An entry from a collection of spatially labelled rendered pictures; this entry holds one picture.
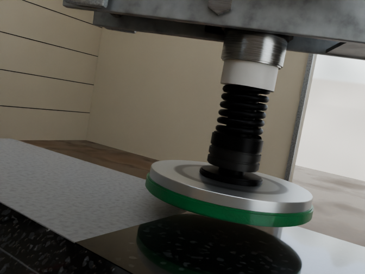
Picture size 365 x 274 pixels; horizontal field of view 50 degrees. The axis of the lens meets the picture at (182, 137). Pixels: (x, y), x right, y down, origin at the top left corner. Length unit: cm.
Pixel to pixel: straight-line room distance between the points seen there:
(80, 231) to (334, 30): 35
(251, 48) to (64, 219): 29
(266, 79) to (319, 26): 8
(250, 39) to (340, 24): 10
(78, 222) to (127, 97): 623
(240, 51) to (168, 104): 568
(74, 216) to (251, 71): 27
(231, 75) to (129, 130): 612
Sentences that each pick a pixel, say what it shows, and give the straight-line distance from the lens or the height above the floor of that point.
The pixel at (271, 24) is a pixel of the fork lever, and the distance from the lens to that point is 47.
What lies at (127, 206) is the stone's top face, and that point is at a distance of 52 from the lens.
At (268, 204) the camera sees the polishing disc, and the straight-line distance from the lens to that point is 44.
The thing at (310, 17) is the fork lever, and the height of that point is 113.
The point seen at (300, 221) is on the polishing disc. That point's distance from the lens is 48.
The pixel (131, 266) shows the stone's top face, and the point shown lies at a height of 87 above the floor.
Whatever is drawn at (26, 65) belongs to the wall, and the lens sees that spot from 627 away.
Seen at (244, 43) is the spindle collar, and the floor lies 109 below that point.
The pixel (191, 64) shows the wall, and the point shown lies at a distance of 602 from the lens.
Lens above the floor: 102
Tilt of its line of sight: 5 degrees down
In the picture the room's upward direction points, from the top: 10 degrees clockwise
